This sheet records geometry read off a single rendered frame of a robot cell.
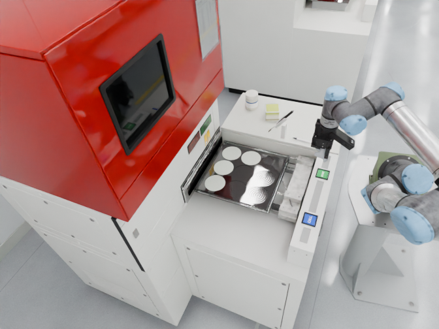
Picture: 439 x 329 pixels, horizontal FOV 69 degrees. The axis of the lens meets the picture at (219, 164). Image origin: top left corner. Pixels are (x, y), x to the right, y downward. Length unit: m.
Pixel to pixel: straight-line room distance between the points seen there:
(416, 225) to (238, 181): 0.82
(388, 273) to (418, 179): 1.09
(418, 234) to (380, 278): 1.39
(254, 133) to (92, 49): 1.07
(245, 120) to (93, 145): 1.08
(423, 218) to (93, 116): 0.90
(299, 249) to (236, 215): 0.37
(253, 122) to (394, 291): 1.39
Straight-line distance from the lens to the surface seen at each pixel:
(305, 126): 1.75
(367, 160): 1.85
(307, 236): 1.33
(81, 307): 2.46
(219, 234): 1.48
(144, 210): 1.25
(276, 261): 1.41
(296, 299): 1.57
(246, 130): 1.71
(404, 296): 2.41
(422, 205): 1.04
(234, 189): 1.52
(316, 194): 1.45
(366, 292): 2.34
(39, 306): 2.60
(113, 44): 0.87
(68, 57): 0.77
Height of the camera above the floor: 2.08
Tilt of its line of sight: 47 degrees down
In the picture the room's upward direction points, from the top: 7 degrees counter-clockwise
